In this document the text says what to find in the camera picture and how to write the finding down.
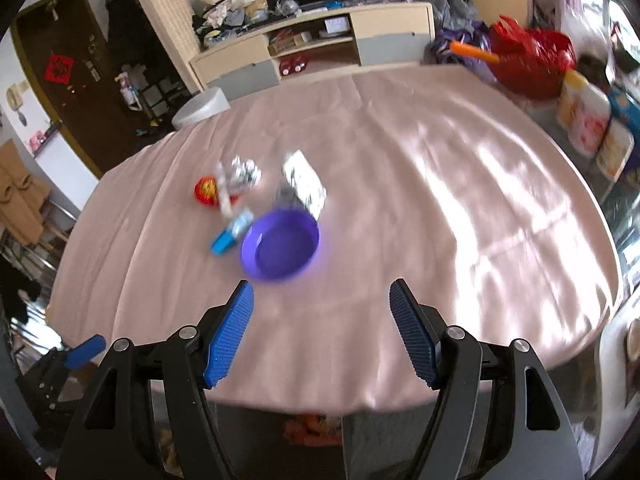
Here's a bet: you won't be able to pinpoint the silver foil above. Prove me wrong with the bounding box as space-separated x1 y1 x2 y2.
229 156 263 192

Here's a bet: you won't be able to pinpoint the silver blister pack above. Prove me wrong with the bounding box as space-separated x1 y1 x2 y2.
281 150 327 221

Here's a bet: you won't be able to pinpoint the dark brown door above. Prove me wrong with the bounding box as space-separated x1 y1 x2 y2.
11 0 146 178

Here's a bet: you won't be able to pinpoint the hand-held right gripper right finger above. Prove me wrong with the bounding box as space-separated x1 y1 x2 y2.
389 279 586 480

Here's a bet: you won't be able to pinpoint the grey cloth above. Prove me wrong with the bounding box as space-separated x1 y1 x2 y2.
420 0 478 26

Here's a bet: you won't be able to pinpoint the orange handle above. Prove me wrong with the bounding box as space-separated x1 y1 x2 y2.
450 41 501 64

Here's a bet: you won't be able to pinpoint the blue capped tube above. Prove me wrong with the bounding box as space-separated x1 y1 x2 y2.
210 208 255 256

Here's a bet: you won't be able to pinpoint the beige wall intercom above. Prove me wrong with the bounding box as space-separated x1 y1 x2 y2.
6 81 32 116

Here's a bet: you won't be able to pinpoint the red orange candy wrapper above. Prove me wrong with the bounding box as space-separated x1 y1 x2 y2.
194 175 221 207

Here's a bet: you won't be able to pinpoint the white bottle pink label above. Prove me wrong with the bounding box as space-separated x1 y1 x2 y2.
570 85 612 158

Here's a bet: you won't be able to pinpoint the red plastic basket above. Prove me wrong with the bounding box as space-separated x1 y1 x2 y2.
487 15 577 100

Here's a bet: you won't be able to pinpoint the white round stool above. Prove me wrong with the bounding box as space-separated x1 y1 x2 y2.
171 86 232 131

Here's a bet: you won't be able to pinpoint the blue snack bag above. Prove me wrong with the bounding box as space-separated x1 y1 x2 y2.
607 85 640 131

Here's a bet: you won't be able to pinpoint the cream folding panel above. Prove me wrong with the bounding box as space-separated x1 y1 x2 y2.
126 0 201 53

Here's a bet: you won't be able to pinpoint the white bottle yellow cap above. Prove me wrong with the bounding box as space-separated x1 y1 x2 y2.
556 70 588 128

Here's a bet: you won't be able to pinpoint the white bottle yellow label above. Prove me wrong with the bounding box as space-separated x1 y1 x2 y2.
596 120 635 181

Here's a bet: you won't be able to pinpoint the dark hanging coats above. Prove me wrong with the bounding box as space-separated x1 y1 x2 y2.
102 0 151 61

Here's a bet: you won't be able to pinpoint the white board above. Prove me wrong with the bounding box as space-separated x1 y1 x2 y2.
32 127 101 211

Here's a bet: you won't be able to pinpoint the purple bag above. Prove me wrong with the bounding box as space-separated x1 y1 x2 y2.
431 20 493 68

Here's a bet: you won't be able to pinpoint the black metal rack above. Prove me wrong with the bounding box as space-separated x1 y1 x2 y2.
122 62 193 121

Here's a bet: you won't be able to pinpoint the red diamond door sign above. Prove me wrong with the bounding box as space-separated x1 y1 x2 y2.
44 51 75 83

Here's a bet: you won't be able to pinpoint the large window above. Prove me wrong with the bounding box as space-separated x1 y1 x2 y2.
575 0 640 61

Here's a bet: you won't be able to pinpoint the pink satin tablecloth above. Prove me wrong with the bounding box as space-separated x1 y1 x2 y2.
45 65 623 413

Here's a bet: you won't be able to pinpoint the flat cardboard box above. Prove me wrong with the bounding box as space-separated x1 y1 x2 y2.
268 32 311 56

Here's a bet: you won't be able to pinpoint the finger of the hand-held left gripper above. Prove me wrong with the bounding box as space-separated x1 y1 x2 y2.
47 335 107 377

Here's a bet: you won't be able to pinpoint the purple plastic bowl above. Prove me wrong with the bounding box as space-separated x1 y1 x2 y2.
241 209 321 282

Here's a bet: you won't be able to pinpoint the pile of clothes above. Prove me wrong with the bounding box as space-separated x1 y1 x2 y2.
191 0 273 43

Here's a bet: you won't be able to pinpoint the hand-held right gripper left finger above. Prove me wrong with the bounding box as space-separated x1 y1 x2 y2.
55 280 256 480

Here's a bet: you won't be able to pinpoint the brown hanging coat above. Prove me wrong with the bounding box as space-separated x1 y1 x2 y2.
0 140 51 246

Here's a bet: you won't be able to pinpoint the beige grey television cabinet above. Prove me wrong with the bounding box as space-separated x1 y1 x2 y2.
189 1 435 91

